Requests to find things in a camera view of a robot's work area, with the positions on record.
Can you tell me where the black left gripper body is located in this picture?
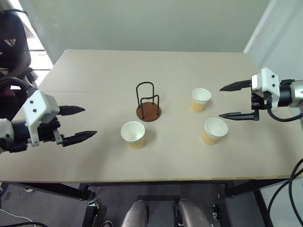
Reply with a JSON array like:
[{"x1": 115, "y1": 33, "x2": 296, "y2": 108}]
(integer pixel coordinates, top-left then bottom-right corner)
[{"x1": 35, "y1": 116, "x2": 66, "y2": 147}]

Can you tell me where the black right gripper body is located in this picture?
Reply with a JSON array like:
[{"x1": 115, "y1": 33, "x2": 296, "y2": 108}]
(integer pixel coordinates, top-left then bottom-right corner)
[{"x1": 250, "y1": 91, "x2": 272, "y2": 111}]

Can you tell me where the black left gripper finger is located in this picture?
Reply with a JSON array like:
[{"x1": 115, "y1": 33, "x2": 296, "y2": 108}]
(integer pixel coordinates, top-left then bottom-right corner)
[
  {"x1": 62, "y1": 130, "x2": 98, "y2": 148},
  {"x1": 58, "y1": 105, "x2": 86, "y2": 117}
]

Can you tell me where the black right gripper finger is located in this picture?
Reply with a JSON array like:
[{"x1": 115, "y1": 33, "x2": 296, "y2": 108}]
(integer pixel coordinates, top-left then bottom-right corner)
[
  {"x1": 219, "y1": 79, "x2": 253, "y2": 92},
  {"x1": 218, "y1": 111, "x2": 260, "y2": 122}
]

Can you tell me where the yellow paper cup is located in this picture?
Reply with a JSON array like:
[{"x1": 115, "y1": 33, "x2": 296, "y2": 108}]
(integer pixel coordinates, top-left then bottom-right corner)
[
  {"x1": 120, "y1": 121, "x2": 146, "y2": 150},
  {"x1": 201, "y1": 117, "x2": 229, "y2": 146},
  {"x1": 190, "y1": 87, "x2": 212, "y2": 114}
]

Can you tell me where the dark office chair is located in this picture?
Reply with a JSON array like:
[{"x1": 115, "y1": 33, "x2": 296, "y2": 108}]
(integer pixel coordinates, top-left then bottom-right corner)
[{"x1": 0, "y1": 9, "x2": 39, "y2": 121}]

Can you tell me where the grey rounded shape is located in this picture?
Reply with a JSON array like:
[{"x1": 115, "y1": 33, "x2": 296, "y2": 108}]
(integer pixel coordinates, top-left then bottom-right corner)
[
  {"x1": 177, "y1": 199, "x2": 212, "y2": 227},
  {"x1": 121, "y1": 200, "x2": 149, "y2": 227}
]

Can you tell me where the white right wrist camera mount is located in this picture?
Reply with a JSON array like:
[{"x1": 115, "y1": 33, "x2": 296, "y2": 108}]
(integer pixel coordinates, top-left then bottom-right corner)
[{"x1": 251, "y1": 67, "x2": 280, "y2": 112}]

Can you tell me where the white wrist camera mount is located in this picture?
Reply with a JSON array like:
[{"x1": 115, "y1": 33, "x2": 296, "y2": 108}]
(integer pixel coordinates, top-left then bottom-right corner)
[
  {"x1": 23, "y1": 89, "x2": 60, "y2": 148},
  {"x1": 251, "y1": 67, "x2": 280, "y2": 112}
]

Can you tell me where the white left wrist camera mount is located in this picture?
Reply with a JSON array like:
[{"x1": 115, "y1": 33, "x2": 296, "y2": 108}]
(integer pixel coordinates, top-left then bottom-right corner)
[{"x1": 23, "y1": 89, "x2": 60, "y2": 148}]

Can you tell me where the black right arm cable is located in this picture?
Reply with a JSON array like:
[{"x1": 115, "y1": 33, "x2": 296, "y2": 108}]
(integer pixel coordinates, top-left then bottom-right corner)
[{"x1": 267, "y1": 104, "x2": 303, "y2": 123}]

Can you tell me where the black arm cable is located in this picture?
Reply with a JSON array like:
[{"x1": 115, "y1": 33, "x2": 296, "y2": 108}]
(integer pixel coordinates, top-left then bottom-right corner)
[
  {"x1": 0, "y1": 76, "x2": 36, "y2": 96},
  {"x1": 267, "y1": 104, "x2": 303, "y2": 123}
]

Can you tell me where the white wall conduit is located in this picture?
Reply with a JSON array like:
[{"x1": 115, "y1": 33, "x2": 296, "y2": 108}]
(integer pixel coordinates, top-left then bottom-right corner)
[{"x1": 243, "y1": 0, "x2": 278, "y2": 53}]

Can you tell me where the black metal table frame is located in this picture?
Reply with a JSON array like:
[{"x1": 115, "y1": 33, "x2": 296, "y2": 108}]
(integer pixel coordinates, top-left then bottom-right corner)
[{"x1": 14, "y1": 179, "x2": 292, "y2": 227}]

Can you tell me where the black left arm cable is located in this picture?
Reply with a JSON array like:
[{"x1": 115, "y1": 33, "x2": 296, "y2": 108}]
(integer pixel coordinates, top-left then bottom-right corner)
[{"x1": 0, "y1": 76, "x2": 36, "y2": 96}]

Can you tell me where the black wire cup holder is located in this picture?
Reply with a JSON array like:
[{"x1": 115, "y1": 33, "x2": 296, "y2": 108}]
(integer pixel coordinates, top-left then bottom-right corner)
[{"x1": 135, "y1": 81, "x2": 162, "y2": 123}]

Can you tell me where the thick black hanging cable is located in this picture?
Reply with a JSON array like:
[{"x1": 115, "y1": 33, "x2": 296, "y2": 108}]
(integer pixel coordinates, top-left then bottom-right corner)
[
  {"x1": 288, "y1": 157, "x2": 303, "y2": 227},
  {"x1": 267, "y1": 170, "x2": 303, "y2": 227}
]

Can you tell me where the thin white floor cable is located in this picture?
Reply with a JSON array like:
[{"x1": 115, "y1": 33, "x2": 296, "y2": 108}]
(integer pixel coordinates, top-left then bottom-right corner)
[{"x1": 0, "y1": 208, "x2": 32, "y2": 223}]

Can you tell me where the thin black floor cable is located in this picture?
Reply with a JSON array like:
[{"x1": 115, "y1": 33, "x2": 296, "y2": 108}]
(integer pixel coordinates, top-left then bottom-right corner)
[{"x1": 0, "y1": 220, "x2": 49, "y2": 227}]

